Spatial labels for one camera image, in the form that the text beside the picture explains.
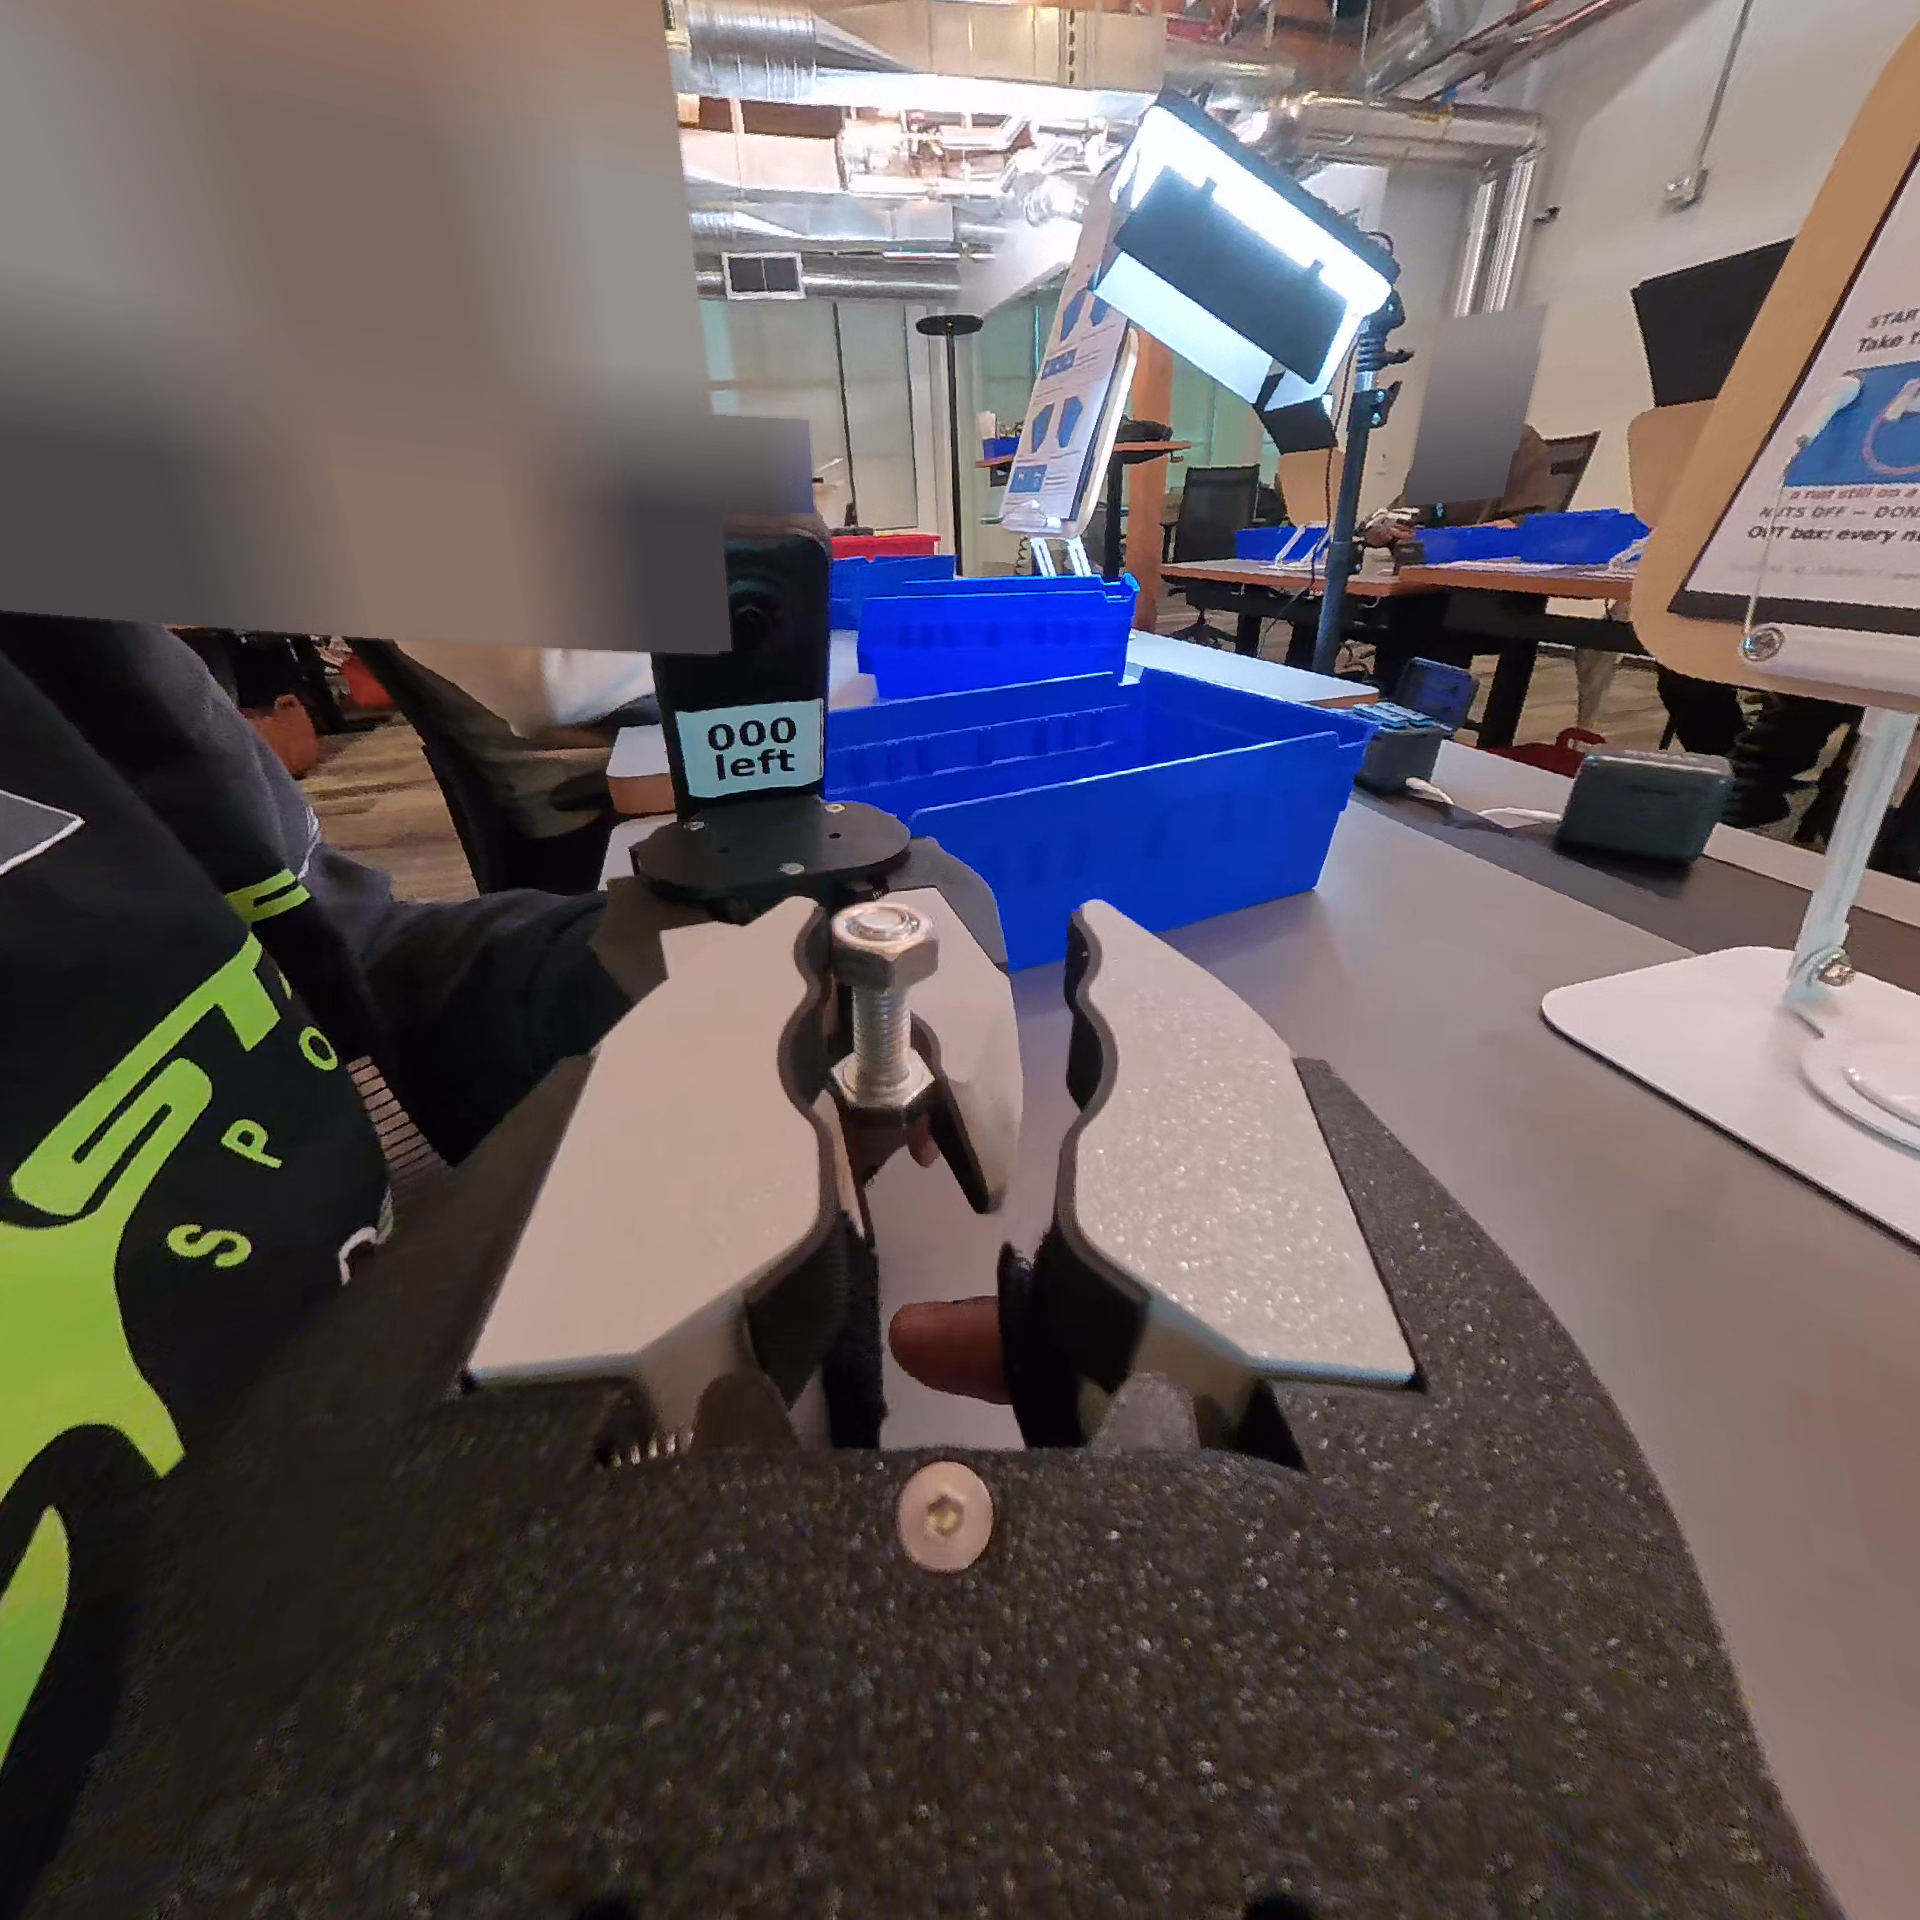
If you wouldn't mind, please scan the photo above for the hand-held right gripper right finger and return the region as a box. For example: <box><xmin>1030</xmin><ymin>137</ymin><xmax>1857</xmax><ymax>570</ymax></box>
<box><xmin>1005</xmin><ymin>902</ymin><xmax>1417</xmax><ymax>1442</ymax></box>

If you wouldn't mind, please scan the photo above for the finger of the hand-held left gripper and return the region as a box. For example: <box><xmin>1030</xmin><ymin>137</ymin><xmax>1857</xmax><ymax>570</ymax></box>
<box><xmin>900</xmin><ymin>968</ymin><xmax>1028</xmax><ymax>1216</ymax></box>

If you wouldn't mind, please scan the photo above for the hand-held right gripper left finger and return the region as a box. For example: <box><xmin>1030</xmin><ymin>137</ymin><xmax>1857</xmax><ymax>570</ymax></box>
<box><xmin>468</xmin><ymin>896</ymin><xmax>888</xmax><ymax>1437</ymax></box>

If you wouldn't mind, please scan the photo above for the short thick silver bolt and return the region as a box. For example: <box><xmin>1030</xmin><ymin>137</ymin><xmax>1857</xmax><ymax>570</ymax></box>
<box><xmin>841</xmin><ymin>902</ymin><xmax>925</xmax><ymax>1118</ymax></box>

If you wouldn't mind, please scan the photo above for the blue plastic box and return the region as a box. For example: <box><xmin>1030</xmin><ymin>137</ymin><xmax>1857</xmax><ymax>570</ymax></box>
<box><xmin>825</xmin><ymin>667</ymin><xmax>1375</xmax><ymax>971</ymax></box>

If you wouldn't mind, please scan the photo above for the person's left forearm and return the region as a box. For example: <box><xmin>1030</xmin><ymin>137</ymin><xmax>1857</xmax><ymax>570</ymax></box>
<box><xmin>286</xmin><ymin>872</ymin><xmax>647</xmax><ymax>1158</ymax></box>

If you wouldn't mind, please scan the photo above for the blue plastic bin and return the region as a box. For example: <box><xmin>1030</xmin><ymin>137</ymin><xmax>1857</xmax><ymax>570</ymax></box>
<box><xmin>831</xmin><ymin>553</ymin><xmax>962</xmax><ymax>627</ymax></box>
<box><xmin>855</xmin><ymin>576</ymin><xmax>1142</xmax><ymax>703</ymax></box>

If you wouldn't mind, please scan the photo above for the black floor lamp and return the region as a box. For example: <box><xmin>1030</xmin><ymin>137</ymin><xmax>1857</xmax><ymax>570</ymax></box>
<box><xmin>916</xmin><ymin>314</ymin><xmax>984</xmax><ymax>571</ymax></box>

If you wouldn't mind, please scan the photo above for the printed poster banner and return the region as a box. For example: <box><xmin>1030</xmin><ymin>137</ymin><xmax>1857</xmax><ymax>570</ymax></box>
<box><xmin>998</xmin><ymin>210</ymin><xmax>1142</xmax><ymax>543</ymax></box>

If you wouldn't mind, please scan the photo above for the small black device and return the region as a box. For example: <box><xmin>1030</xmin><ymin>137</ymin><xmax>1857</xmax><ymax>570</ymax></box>
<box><xmin>1350</xmin><ymin>706</ymin><xmax>1453</xmax><ymax>793</ymax></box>

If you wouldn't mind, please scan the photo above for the black office chair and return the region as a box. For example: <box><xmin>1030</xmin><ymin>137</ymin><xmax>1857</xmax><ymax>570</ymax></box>
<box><xmin>1169</xmin><ymin>464</ymin><xmax>1262</xmax><ymax>571</ymax></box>

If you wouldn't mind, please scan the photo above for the person's black printed shirt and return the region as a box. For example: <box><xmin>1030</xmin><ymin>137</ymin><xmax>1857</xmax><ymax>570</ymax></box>
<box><xmin>0</xmin><ymin>616</ymin><xmax>393</xmax><ymax>1878</ymax></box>

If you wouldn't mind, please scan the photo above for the sign on white stand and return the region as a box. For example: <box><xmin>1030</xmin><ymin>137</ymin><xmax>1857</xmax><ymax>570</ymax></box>
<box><xmin>1544</xmin><ymin>32</ymin><xmax>1920</xmax><ymax>1248</ymax></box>

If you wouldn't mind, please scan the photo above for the small black box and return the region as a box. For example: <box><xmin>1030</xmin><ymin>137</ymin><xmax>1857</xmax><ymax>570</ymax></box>
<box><xmin>1553</xmin><ymin>752</ymin><xmax>1736</xmax><ymax>873</ymax></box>

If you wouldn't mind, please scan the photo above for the wooden office desk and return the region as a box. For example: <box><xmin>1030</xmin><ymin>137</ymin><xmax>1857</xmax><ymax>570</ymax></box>
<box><xmin>1156</xmin><ymin>551</ymin><xmax>1637</xmax><ymax>678</ymax></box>

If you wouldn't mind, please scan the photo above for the studio light on stand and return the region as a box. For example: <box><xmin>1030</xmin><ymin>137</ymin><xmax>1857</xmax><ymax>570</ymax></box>
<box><xmin>1090</xmin><ymin>93</ymin><xmax>1405</xmax><ymax>681</ymax></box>

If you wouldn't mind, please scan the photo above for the row of blue bins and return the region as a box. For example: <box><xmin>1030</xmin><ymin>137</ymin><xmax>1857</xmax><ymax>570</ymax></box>
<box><xmin>1236</xmin><ymin>512</ymin><xmax>1652</xmax><ymax>571</ymax></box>

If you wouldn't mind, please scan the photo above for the white cable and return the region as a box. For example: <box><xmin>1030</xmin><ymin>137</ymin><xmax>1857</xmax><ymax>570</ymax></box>
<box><xmin>1405</xmin><ymin>782</ymin><xmax>1568</xmax><ymax>833</ymax></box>

